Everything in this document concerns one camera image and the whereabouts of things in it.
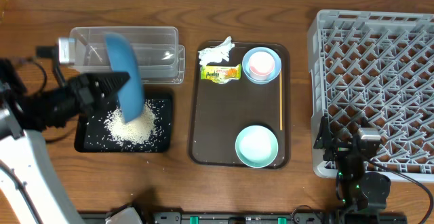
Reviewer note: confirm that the mint green bowl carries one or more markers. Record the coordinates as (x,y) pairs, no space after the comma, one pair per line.
(256,146)

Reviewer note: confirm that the black plastic tray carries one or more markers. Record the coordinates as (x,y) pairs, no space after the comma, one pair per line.
(159,139)

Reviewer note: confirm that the wooden chopstick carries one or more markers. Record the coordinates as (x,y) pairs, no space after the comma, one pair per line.
(280,102)

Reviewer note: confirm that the light blue bowl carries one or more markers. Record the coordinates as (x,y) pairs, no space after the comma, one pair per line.
(274,74)

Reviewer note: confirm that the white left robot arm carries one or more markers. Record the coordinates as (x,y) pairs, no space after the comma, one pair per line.
(28,179)

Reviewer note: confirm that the crumpled white tissue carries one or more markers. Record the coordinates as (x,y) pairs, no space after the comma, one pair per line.
(217,54)

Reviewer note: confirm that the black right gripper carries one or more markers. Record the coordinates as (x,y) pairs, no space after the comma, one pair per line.
(325,139)

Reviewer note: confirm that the clear plastic bin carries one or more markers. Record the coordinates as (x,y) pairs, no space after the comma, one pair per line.
(89,36)

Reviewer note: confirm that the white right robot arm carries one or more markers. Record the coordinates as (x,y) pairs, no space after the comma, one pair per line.
(358,189)

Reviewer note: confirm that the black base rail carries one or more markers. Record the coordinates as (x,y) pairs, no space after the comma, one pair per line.
(302,218)

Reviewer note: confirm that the white rice pile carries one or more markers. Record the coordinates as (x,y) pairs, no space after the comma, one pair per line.
(135,129)

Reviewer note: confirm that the yellow snack wrapper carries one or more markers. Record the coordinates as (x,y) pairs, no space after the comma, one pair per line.
(220,75)

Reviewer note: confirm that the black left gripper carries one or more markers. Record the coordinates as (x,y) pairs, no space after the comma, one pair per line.
(79,94)

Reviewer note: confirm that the brown serving tray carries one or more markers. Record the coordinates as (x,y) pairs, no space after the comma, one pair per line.
(221,111)

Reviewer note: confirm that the pink cup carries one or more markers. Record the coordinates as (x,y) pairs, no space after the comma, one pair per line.
(261,65)

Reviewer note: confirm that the grey dishwasher rack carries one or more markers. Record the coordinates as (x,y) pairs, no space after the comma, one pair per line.
(378,67)

